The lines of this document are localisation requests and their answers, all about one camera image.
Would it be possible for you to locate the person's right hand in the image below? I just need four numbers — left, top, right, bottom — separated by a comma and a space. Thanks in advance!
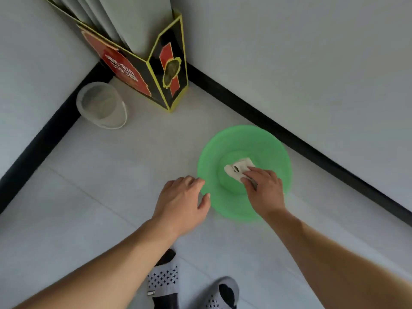
240, 167, 287, 221

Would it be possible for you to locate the person's left hand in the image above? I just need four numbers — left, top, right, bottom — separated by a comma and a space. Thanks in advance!
151, 176, 212, 237

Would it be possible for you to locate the white cleaning cloth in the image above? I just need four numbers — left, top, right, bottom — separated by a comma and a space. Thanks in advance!
224, 157, 258, 190

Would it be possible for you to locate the person's left forearm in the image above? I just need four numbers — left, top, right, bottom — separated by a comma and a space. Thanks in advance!
14, 217, 179, 309

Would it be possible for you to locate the person's right forearm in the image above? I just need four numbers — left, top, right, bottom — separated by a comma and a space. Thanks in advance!
264, 207, 412, 309

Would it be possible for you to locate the green plastic basin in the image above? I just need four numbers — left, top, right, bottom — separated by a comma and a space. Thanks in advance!
197, 124, 293, 222

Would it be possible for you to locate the black baseboard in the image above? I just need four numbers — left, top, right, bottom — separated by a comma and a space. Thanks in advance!
0, 61, 412, 227

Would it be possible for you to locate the grey perforated left slipper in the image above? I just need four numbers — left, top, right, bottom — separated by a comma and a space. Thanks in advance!
146, 254, 179, 309

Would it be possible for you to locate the grey perforated slipper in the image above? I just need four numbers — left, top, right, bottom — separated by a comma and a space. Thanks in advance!
204, 276, 240, 309
146, 254, 179, 309

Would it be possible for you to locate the black left sock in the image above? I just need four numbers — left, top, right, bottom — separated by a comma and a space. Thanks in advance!
153, 248, 179, 309

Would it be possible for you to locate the grey perforated right slipper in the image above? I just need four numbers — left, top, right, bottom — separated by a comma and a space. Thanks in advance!
204, 276, 240, 309

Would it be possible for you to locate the black yellow-edged box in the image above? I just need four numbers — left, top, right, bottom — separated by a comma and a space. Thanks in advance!
43, 0, 189, 114

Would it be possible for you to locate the stack of white boards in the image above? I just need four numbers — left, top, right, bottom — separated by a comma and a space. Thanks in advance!
48, 0, 174, 60

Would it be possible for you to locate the clear plastic cup with handle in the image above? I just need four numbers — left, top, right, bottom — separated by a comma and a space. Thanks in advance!
76, 81, 128, 130

